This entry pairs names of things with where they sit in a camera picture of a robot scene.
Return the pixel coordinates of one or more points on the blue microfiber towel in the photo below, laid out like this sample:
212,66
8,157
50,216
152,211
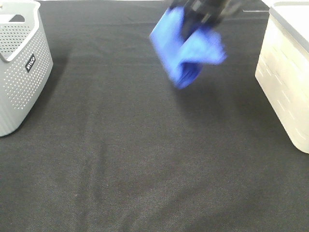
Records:
183,59

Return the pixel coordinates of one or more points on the white plastic storage bin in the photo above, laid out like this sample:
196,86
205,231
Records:
282,70

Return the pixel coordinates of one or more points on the grey perforated plastic basket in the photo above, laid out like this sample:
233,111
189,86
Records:
25,61

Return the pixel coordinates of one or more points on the black table cloth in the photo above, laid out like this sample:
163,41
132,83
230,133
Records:
111,146

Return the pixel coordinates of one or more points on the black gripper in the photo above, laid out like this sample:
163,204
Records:
199,12

